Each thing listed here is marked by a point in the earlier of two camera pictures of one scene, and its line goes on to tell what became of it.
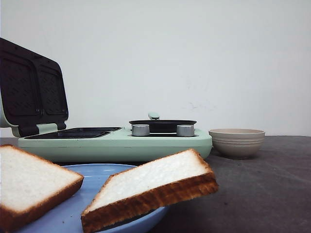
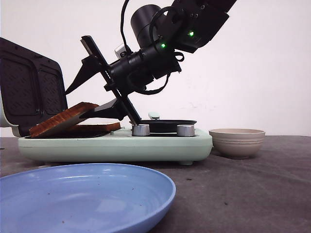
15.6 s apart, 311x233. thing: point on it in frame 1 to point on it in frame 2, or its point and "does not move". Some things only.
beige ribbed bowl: (237, 143) does not move
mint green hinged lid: (33, 90) does not move
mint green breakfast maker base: (112, 144) does not move
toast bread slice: (29, 186) to (90, 127)
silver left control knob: (140, 130) does not move
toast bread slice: (184, 175) to (61, 118)
